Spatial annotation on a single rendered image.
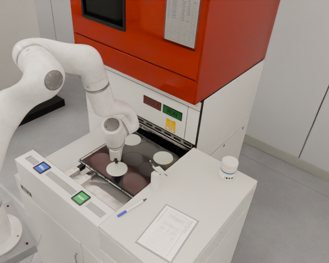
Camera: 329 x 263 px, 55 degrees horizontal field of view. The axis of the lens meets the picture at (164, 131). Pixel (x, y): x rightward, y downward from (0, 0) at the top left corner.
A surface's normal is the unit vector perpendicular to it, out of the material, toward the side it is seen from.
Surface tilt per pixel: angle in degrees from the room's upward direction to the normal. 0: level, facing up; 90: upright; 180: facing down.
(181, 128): 90
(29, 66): 45
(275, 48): 90
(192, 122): 90
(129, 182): 0
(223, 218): 0
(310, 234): 0
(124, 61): 90
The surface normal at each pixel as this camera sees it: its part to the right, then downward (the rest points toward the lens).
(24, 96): 0.01, 0.80
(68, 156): 0.06, -0.80
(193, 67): -0.62, 0.43
